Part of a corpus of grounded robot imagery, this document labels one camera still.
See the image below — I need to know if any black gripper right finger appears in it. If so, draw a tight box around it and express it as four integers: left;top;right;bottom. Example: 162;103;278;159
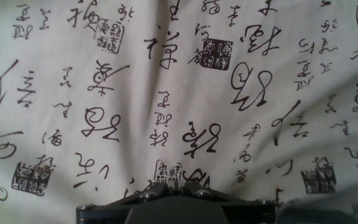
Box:
175;182;276;224

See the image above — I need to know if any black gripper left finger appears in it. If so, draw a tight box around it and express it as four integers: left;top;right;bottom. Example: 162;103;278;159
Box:
76;182;177;224

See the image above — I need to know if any beige calligraphy print tablecloth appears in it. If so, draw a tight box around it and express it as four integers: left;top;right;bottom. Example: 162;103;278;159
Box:
0;0;358;224

